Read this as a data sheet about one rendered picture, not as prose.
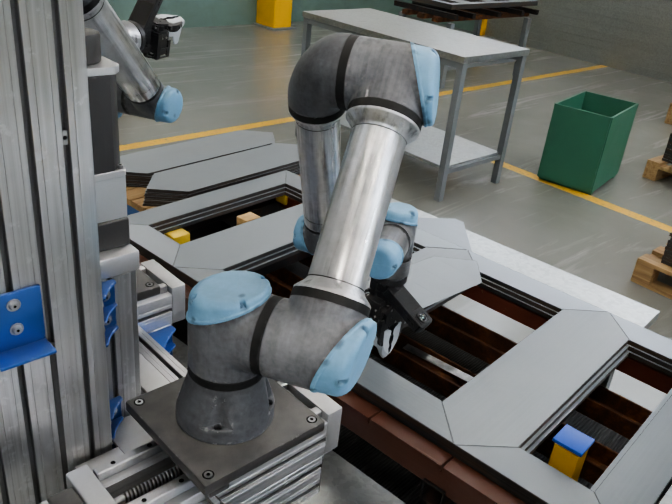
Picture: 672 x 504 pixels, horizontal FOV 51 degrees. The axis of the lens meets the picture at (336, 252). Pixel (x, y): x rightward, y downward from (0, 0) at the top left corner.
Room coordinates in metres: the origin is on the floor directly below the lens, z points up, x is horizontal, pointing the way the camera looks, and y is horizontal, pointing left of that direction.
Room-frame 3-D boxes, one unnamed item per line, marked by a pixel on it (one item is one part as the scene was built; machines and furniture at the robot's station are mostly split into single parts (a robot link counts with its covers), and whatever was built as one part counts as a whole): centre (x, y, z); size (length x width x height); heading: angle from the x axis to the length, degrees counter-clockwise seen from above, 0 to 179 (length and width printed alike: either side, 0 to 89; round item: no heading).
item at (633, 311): (2.11, -0.43, 0.73); 1.20 x 0.26 x 0.03; 51
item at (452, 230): (2.20, -0.32, 0.77); 0.45 x 0.20 x 0.04; 51
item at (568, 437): (1.05, -0.49, 0.88); 0.06 x 0.06 x 0.02; 51
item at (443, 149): (5.07, -0.35, 0.47); 1.50 x 0.70 x 0.95; 46
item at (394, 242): (1.22, -0.08, 1.16); 0.11 x 0.11 x 0.08; 75
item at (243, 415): (0.85, 0.14, 1.09); 0.15 x 0.15 x 0.10
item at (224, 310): (0.85, 0.14, 1.20); 0.13 x 0.12 x 0.14; 75
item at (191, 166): (2.45, 0.47, 0.82); 0.80 x 0.40 x 0.06; 141
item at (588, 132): (5.10, -1.74, 0.29); 0.61 x 0.46 x 0.57; 145
